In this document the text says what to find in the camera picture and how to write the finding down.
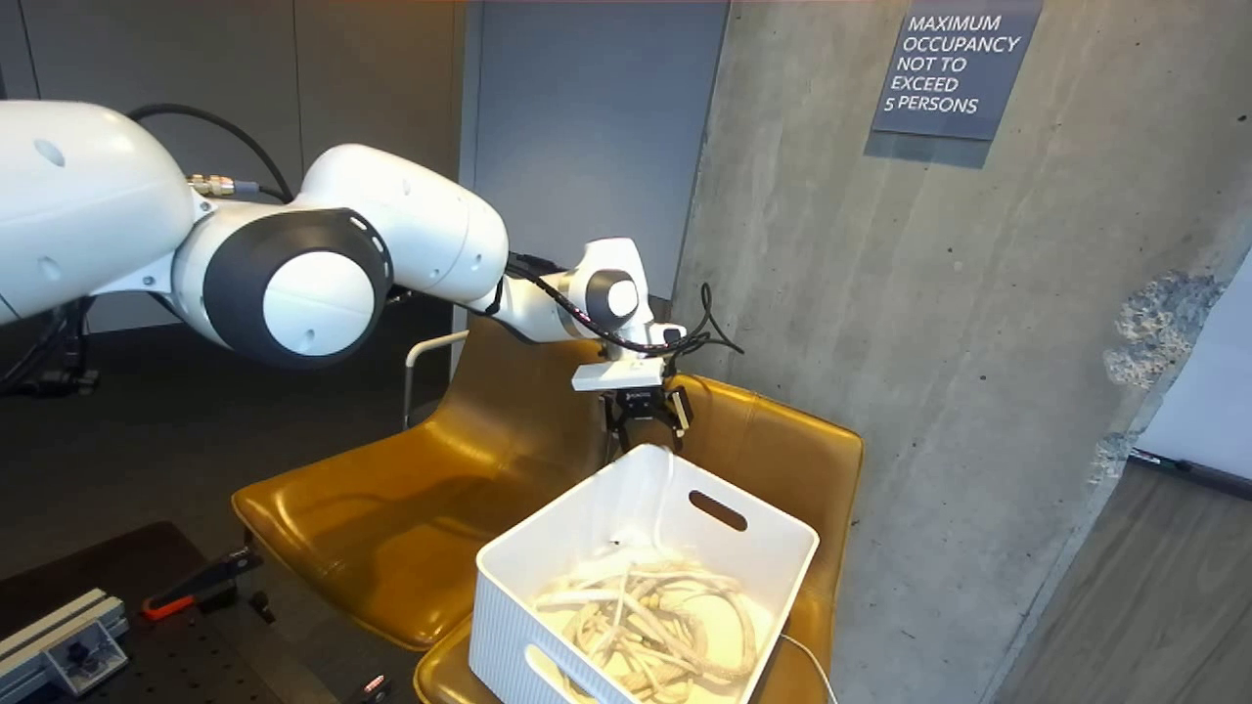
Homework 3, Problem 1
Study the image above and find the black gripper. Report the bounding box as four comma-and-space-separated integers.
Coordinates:
599, 382, 692, 452

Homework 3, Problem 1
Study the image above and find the thick white braided rope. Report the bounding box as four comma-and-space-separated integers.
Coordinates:
528, 555, 758, 696

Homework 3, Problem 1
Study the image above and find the thin white braided rope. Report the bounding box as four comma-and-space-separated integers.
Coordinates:
537, 562, 735, 688

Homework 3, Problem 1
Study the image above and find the white plastic basket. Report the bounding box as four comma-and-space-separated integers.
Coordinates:
466, 437, 821, 704

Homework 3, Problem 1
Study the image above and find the mustard yellow leather chair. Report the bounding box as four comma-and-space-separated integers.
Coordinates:
411, 365, 869, 704
229, 308, 624, 657

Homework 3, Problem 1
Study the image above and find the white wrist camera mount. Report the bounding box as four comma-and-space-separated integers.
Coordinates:
567, 352, 668, 398

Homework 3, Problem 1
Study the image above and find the thin white cable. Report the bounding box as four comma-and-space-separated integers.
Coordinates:
778, 628, 839, 704

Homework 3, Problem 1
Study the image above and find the gray occupancy wall sign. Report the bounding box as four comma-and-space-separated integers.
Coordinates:
863, 0, 1049, 171

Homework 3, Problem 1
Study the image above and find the orange handled black clamp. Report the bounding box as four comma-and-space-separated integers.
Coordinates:
136, 542, 258, 626

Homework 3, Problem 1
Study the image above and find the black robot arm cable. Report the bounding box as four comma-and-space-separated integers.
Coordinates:
123, 99, 752, 365

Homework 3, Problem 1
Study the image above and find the aluminium rail bracket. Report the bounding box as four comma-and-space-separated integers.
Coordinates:
0, 583, 131, 704

